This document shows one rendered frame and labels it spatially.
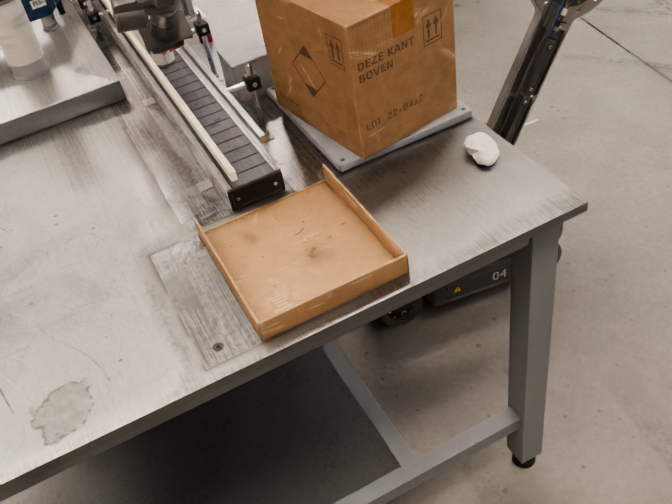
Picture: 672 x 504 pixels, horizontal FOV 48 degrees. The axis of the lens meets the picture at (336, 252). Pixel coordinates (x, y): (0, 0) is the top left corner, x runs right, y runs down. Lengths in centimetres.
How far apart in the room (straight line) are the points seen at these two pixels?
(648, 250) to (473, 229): 128
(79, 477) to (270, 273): 84
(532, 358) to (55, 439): 93
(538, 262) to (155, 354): 69
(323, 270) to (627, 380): 113
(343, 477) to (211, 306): 62
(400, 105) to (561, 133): 159
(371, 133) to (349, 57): 17
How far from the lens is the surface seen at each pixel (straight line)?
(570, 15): 204
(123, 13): 158
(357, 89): 135
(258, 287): 123
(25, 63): 195
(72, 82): 189
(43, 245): 150
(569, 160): 283
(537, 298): 148
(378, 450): 174
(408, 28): 138
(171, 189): 151
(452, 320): 225
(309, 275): 123
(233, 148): 148
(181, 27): 169
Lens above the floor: 168
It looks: 42 degrees down
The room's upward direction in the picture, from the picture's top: 11 degrees counter-clockwise
